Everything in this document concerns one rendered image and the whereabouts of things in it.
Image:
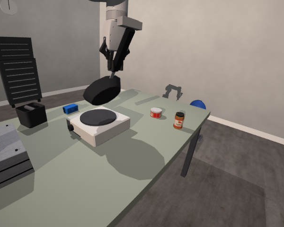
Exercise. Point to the small spice jar with black lid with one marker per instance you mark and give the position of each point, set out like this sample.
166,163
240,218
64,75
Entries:
178,121

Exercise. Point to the small blue box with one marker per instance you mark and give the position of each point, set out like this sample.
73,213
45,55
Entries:
70,108

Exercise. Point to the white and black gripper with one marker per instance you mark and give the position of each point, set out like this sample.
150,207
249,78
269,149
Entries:
111,36

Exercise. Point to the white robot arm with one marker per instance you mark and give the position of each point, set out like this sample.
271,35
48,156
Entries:
118,10

